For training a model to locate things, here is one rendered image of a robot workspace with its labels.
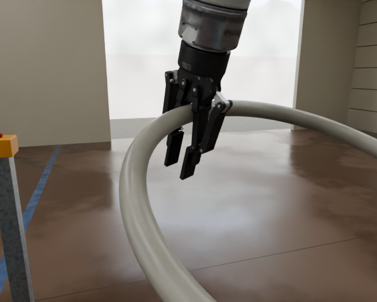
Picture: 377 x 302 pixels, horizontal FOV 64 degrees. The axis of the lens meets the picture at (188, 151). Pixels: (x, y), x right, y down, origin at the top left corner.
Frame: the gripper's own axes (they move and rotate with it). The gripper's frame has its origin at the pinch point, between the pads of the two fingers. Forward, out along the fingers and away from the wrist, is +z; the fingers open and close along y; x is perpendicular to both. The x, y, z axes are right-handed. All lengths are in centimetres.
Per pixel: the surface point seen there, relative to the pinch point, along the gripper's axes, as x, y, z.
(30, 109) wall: 146, -511, 276
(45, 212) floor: 46, -197, 214
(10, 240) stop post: -13, -79, 96
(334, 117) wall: 766, -172, 255
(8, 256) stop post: -16, -77, 104
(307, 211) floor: 235, -19, 165
